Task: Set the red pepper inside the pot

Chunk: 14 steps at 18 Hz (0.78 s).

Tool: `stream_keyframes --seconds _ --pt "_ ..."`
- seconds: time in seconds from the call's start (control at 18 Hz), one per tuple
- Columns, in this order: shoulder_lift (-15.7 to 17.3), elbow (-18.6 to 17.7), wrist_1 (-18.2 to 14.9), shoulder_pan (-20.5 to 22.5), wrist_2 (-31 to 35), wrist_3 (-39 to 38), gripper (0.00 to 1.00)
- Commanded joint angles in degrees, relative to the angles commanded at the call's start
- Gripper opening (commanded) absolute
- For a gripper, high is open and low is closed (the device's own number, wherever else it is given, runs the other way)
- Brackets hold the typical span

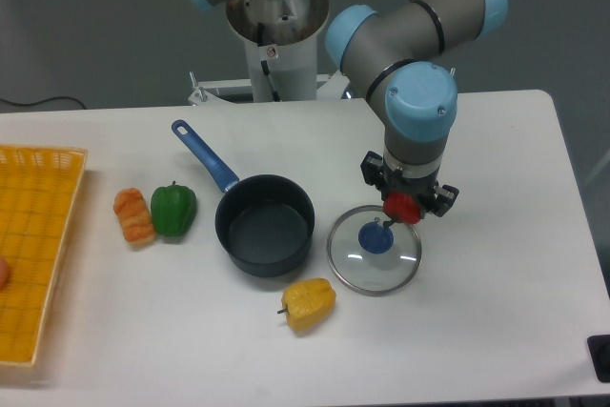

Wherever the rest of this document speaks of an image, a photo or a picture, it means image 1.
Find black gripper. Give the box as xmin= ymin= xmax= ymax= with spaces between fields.
xmin=360 ymin=151 xmax=459 ymax=217

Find red bell pepper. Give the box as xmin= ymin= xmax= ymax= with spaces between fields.
xmin=382 ymin=192 xmax=423 ymax=225

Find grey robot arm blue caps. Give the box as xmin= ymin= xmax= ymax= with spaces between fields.
xmin=191 ymin=0 xmax=508 ymax=224

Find yellow bell pepper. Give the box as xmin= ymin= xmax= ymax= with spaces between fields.
xmin=276 ymin=277 xmax=336 ymax=333

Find green bell pepper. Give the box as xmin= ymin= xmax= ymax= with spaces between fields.
xmin=151 ymin=182 xmax=197 ymax=237

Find glass lid with blue knob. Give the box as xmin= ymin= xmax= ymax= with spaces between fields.
xmin=326 ymin=205 xmax=422 ymax=296

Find orange shrimp toy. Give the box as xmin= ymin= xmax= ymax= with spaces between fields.
xmin=113 ymin=188 xmax=156 ymax=248

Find yellow woven basket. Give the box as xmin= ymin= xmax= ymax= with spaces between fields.
xmin=1 ymin=144 xmax=88 ymax=367

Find pink item in basket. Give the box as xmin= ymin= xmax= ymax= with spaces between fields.
xmin=0 ymin=256 xmax=10 ymax=290

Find dark pot with blue handle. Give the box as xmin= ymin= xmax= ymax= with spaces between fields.
xmin=172 ymin=119 xmax=315 ymax=277

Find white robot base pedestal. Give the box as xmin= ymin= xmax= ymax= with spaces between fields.
xmin=188 ymin=0 xmax=352 ymax=107

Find black cable on floor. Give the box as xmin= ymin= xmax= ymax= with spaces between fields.
xmin=0 ymin=95 xmax=88 ymax=110

